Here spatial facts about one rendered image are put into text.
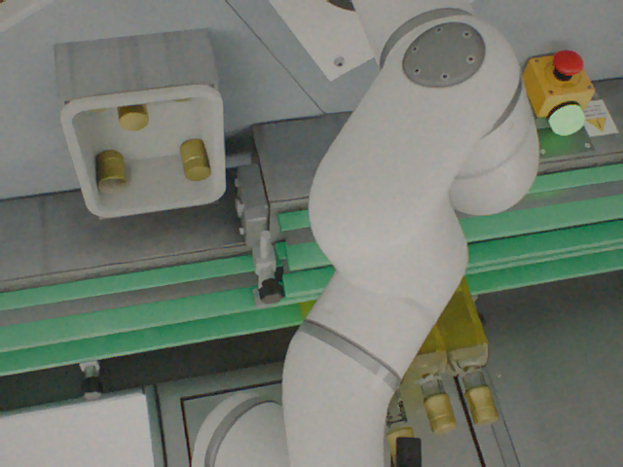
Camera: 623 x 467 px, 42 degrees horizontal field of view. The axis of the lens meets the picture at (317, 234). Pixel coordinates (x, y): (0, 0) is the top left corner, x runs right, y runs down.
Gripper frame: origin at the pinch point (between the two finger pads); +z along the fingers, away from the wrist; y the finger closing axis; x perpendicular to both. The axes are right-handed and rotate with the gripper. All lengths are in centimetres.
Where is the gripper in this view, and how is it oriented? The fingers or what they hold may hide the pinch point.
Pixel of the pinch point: (405, 457)
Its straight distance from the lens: 107.2
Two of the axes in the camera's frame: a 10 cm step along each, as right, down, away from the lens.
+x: -10.0, -0.7, -0.3
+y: 0.6, -5.0, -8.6
